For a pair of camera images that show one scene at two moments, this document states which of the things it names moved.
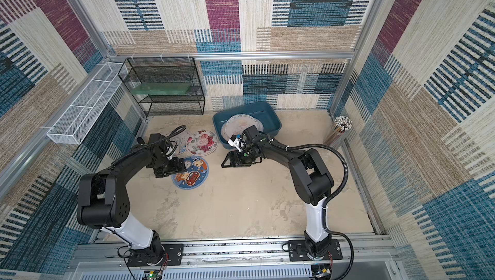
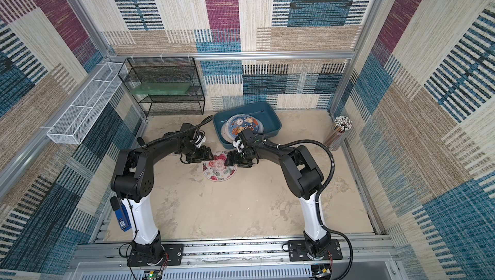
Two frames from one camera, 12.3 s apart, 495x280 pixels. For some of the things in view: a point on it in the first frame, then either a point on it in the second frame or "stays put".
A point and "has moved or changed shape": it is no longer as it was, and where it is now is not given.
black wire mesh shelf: (165, 86) stays put
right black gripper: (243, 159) stays put
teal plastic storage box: (260, 110) stays put
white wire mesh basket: (76, 122) stays put
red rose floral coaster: (202, 143) has moved or changed shape
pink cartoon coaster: (235, 124) stays put
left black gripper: (176, 168) -> (205, 156)
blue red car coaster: (196, 175) -> (232, 126)
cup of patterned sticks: (341, 126) stays put
